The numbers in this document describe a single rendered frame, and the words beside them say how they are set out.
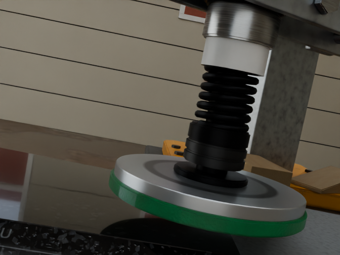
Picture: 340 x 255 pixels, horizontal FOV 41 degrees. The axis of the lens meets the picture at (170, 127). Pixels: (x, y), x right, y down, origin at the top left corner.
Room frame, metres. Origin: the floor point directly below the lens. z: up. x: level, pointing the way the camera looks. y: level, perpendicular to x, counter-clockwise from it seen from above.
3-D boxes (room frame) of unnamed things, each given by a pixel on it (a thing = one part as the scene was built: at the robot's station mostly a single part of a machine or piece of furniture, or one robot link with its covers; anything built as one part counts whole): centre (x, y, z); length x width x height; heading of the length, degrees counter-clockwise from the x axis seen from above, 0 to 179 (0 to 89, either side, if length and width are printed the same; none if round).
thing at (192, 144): (0.51, -0.05, 0.91); 0.07 x 0.07 x 0.01
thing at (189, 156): (0.51, -0.05, 0.90); 0.07 x 0.07 x 0.01
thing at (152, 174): (0.51, -0.05, 0.87); 0.21 x 0.21 x 0.01
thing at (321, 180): (1.20, -0.43, 0.80); 0.20 x 0.10 x 0.05; 132
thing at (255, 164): (1.10, -0.22, 0.81); 0.20 x 0.10 x 0.05; 13
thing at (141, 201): (0.51, -0.05, 0.87); 0.22 x 0.22 x 0.04
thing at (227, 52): (0.51, -0.05, 1.02); 0.07 x 0.07 x 0.04
